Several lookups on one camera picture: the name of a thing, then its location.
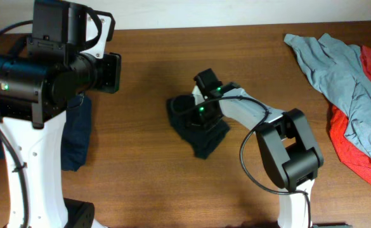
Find dark green shirt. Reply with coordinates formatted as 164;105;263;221
166;95;230;160

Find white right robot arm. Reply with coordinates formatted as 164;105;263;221
184;69;324;227

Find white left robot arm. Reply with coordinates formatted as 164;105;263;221
0;1;121;228

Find navy blue folded garment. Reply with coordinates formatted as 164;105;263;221
0;93;93;172

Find light blue shirt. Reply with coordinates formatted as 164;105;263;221
284;34;371;155

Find red garment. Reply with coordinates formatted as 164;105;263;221
329;46;371;185

